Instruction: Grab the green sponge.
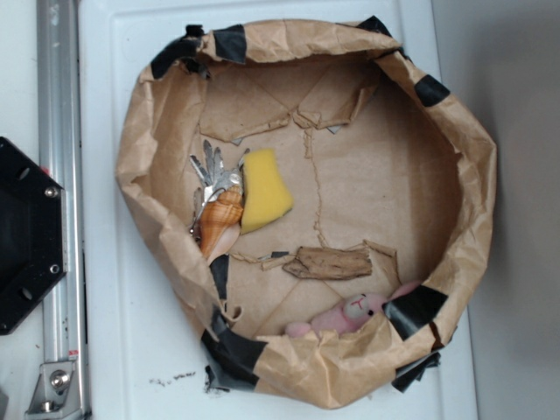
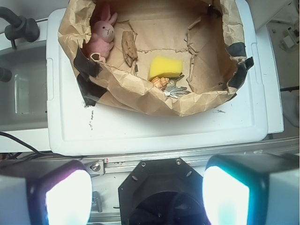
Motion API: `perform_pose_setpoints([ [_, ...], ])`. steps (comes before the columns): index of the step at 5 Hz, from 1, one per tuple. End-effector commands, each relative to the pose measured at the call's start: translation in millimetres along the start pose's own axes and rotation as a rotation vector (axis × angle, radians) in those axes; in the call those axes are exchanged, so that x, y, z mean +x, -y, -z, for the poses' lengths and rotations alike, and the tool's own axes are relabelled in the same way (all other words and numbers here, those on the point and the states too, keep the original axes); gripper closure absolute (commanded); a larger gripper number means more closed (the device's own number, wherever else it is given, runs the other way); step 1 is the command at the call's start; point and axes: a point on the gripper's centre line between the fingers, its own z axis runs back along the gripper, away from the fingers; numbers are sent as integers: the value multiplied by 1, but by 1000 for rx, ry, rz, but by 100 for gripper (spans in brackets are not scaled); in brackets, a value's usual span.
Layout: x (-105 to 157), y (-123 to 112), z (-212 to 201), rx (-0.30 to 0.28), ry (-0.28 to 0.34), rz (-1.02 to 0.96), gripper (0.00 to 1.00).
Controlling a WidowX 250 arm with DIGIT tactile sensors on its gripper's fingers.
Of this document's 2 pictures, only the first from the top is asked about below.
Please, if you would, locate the white plastic tray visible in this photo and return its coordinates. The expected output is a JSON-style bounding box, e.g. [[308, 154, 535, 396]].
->
[[78, 1, 478, 419]]

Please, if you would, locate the brown paper bag bin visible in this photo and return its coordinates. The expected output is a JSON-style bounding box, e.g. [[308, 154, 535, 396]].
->
[[115, 18, 497, 409]]

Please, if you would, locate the orange conch seashell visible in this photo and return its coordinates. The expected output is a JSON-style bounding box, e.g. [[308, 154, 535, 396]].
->
[[199, 185, 243, 265]]

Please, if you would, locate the aluminium extrusion rail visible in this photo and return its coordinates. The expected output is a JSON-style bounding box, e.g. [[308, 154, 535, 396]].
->
[[37, 1, 91, 419]]

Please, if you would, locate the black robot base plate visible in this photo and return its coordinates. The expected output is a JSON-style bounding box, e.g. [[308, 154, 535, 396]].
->
[[0, 137, 66, 336]]

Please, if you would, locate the metal corner bracket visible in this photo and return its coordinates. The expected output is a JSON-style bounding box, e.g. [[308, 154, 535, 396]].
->
[[24, 360, 81, 419]]

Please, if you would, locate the pink plush bunny toy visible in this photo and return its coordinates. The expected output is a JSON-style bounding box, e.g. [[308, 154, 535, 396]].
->
[[285, 281, 421, 338]]

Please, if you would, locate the yellow green sponge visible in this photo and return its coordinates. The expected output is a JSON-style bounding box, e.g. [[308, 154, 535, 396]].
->
[[241, 148, 294, 235]]

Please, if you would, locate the brown wood bark piece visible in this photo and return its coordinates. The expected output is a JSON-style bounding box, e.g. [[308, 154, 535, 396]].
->
[[283, 247, 373, 280]]

